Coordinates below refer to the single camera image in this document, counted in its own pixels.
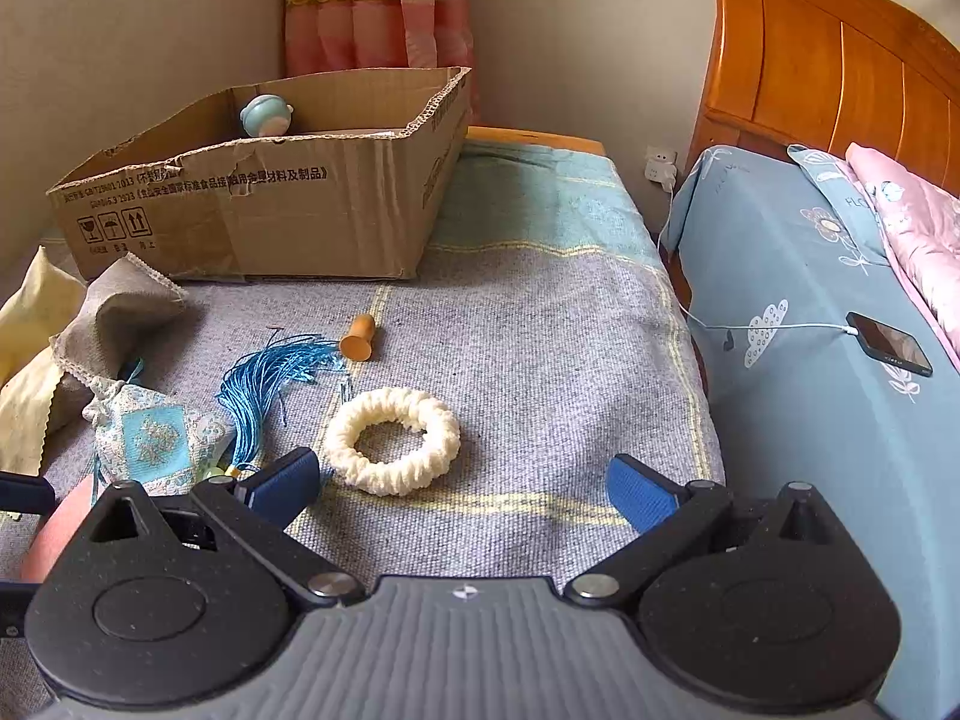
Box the cardboard box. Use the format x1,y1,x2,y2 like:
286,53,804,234
46,66,473,283

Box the pink floral quilt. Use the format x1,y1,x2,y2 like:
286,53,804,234
787,142,960,374

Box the pink soft pad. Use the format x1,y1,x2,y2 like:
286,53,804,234
20,491,96,583

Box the wooden bed frame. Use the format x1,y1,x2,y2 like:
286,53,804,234
465,127,607,158

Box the white knitted scrunchie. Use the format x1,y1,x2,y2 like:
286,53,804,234
321,384,462,497

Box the white wall socket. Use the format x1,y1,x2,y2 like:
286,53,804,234
645,148,680,193

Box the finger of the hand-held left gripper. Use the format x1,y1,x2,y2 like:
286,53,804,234
0,471,58,517
0,580,35,640

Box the blue floral bed sheet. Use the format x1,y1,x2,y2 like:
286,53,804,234
664,144,960,720

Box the wooden bed headboard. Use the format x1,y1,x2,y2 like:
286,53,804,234
686,0,960,197

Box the black smartphone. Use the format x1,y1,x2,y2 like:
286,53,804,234
845,311,934,378

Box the white charging cable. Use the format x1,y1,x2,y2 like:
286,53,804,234
658,181,862,337

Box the yellow cloth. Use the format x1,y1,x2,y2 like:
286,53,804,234
0,244,92,478

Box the grey green checked blanket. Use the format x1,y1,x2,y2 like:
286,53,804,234
0,139,728,720

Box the blue embroidered sachet with tassel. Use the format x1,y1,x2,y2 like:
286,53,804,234
81,328,349,486

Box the pink striped curtain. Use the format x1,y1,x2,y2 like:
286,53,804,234
283,0,476,80

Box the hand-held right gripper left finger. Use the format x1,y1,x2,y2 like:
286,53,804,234
79,448,368,610

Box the grey fabric pouch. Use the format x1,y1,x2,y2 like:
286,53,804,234
49,253,188,400

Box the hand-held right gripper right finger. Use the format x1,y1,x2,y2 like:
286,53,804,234
564,454,854,607

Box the blue round toy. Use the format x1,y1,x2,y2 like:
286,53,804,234
240,94,295,140

